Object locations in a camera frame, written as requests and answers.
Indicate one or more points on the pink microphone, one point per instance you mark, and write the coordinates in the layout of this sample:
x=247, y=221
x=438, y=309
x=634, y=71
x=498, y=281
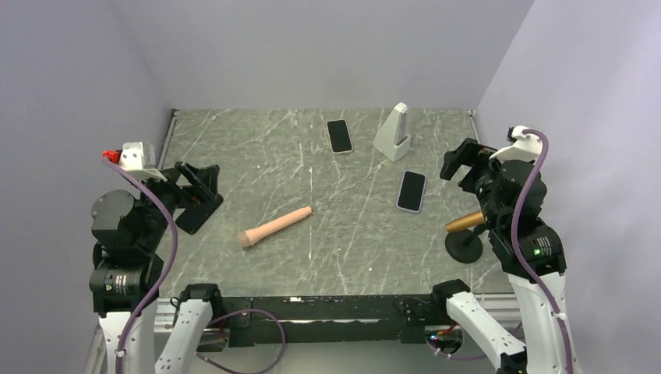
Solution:
x=250, y=237

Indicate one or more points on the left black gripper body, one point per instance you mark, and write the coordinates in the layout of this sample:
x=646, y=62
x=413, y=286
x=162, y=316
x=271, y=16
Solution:
x=173, y=195

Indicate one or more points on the lavender phone case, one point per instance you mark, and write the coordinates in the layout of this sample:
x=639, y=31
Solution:
x=411, y=209

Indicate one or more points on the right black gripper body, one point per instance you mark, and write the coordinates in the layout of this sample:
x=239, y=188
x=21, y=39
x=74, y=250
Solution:
x=478, y=178

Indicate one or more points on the gold microphone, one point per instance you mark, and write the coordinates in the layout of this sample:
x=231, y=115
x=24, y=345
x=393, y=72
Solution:
x=464, y=223

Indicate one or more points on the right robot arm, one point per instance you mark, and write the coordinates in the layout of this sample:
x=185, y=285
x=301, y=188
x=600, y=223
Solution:
x=510, y=194

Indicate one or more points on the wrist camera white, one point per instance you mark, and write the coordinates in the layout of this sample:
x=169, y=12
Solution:
x=524, y=146
x=138, y=159

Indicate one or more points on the black base bar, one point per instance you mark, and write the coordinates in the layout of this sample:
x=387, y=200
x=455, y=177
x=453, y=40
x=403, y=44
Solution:
x=408, y=319

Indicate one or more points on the phone in pink case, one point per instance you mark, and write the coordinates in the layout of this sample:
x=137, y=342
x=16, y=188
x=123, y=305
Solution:
x=339, y=137

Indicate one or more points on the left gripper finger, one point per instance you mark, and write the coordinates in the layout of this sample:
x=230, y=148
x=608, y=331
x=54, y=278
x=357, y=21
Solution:
x=203, y=182
x=192, y=218

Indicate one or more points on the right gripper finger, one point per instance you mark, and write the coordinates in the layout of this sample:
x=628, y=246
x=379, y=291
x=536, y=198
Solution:
x=470, y=150
x=451, y=163

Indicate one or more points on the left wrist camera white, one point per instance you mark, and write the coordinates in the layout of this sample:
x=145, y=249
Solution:
x=138, y=159

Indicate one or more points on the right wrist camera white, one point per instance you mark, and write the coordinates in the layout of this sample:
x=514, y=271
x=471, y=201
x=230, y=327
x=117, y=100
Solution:
x=524, y=146

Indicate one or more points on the black microphone stand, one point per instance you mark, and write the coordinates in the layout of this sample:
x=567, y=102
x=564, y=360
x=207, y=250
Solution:
x=464, y=246

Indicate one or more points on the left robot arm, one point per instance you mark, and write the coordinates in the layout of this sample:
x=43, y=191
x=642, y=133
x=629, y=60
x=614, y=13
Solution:
x=128, y=272

